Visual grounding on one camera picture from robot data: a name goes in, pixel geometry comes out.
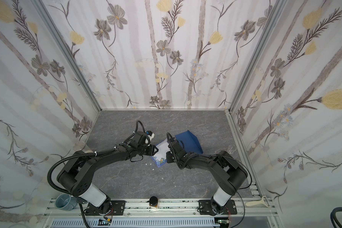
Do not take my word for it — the dark blue envelope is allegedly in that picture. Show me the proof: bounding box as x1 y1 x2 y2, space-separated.
175 130 203 154

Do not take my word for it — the white letter with blue border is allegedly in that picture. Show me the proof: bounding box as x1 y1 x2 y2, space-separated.
152 139 170 168

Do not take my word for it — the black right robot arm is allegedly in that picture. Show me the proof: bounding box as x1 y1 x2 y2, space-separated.
166 138 249 216

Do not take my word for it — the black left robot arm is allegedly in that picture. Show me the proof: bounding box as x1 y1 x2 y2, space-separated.
47 131 158 215

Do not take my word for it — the clear glass cup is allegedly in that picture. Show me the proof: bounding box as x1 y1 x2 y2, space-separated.
227 144 237 155

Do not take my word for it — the glass jar with cork lid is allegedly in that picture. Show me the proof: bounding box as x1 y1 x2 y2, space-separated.
72 141 93 153

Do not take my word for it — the teal cup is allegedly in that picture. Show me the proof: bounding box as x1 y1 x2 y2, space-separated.
55 194 78 211

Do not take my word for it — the cream plastic peeler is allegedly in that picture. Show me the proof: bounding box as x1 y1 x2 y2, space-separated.
245 196 272 208

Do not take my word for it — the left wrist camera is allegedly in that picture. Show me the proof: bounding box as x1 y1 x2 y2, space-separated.
145 131 155 142

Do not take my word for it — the black corrugated cable hose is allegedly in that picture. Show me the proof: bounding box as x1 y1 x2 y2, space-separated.
47 148 117 194

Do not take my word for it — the black cylinder on rail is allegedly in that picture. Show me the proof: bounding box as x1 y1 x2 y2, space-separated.
149 196 159 209

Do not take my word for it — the aluminium mounting rail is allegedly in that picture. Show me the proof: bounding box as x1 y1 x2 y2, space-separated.
43 198 278 218

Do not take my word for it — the white perforated cable duct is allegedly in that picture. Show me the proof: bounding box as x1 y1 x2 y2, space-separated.
49 218 220 228

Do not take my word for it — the black hose bottom right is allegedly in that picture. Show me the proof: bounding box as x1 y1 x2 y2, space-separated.
330 206 342 228

